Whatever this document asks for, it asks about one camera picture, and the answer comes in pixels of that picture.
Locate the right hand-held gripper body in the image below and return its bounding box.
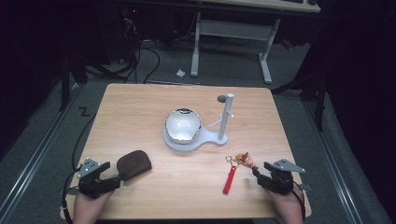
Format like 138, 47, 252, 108
264, 159, 306, 196

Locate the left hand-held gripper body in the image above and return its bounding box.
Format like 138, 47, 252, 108
77, 157, 108, 200

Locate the brown leather wallet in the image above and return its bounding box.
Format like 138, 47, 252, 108
116, 149, 153, 182

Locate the red strap doll keychain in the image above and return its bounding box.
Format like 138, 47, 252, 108
222, 151, 260, 196

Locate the white key holder stand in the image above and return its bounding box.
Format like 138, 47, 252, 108
163, 92, 235, 153

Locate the shiny silver bowl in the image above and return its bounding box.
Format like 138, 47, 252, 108
164, 107, 203, 145

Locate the person's left hand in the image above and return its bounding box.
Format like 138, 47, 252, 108
73, 189, 115, 224

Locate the person's right hand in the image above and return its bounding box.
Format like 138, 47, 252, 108
263, 187, 304, 224

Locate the black metal stand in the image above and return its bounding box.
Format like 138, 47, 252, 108
58, 52, 89, 112
270, 71, 329, 133

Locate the wooden desk with white legs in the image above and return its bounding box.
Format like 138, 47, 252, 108
190, 0, 321, 85

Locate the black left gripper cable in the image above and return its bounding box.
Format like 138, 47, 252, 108
61, 166, 86, 224

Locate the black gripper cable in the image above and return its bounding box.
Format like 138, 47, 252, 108
61, 166, 86, 224
290, 180, 307, 224

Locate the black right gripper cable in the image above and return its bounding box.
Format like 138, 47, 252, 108
290, 180, 307, 224

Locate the thin black cable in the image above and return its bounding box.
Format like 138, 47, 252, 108
71, 114, 97, 171

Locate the metal floor rail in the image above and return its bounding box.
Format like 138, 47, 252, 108
303, 101, 364, 224
0, 82, 84, 217

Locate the black floor cable bundle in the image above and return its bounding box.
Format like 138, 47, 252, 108
85, 18, 142, 84

